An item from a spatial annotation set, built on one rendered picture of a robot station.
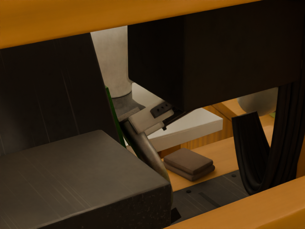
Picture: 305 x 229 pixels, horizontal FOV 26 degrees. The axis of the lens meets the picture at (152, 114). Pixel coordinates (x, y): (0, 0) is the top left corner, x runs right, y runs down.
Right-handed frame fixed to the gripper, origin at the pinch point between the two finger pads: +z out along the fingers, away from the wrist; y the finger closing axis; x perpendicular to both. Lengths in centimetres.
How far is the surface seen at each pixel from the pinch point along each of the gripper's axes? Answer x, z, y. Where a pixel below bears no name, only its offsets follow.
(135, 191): 10.5, 14.1, 22.8
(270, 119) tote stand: 4, -65, -80
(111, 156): 4.5, 12.3, 16.1
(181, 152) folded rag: 2.6, -20.2, -43.6
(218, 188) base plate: 14.1, -19.9, -36.3
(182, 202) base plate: 12.8, -10.4, -34.0
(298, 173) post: 19.3, -7.2, 19.5
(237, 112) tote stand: -4, -60, -85
